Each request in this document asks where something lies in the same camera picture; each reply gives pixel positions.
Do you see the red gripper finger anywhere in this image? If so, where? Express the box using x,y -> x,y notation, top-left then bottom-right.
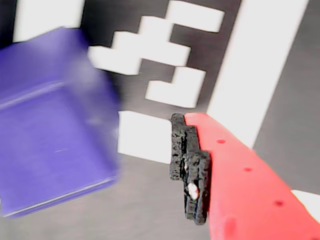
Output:
169,112 -> 320,240

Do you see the blue cube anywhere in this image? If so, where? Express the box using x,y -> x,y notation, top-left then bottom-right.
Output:
0,26 -> 124,219

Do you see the checkerboard marker mat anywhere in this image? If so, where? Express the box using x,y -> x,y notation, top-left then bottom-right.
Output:
0,0 -> 320,240

